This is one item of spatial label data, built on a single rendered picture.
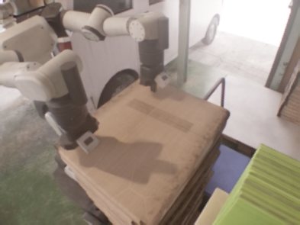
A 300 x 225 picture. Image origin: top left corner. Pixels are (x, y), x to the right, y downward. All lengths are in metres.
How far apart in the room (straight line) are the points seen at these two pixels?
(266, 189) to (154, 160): 0.39
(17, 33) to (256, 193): 0.84
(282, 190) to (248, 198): 0.04
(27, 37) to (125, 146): 0.56
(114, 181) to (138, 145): 0.13
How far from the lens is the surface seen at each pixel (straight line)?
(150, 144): 0.58
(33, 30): 0.87
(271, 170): 0.22
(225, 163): 1.68
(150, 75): 0.67
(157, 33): 0.63
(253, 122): 2.22
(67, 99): 0.45
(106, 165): 0.56
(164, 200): 0.49
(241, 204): 0.19
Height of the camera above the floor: 1.56
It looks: 43 degrees down
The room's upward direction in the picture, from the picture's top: 4 degrees counter-clockwise
